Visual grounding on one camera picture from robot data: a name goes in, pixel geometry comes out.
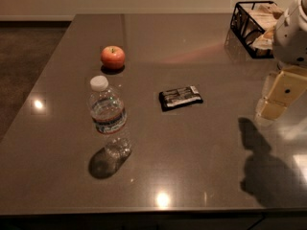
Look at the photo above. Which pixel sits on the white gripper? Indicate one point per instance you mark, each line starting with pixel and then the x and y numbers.
pixel 292 37

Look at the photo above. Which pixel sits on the clear plastic water bottle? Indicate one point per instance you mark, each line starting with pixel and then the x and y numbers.
pixel 109 115

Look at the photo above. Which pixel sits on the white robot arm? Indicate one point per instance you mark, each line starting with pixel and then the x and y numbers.
pixel 298 7

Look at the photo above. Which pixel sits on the paper packets in basket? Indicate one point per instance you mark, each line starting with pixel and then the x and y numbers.
pixel 256 24

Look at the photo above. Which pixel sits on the black snack bar packet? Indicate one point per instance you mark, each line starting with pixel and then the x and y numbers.
pixel 179 97

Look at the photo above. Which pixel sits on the red apple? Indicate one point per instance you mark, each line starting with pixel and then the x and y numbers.
pixel 113 57

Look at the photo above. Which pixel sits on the black wire basket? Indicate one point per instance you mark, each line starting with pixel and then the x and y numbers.
pixel 233 24

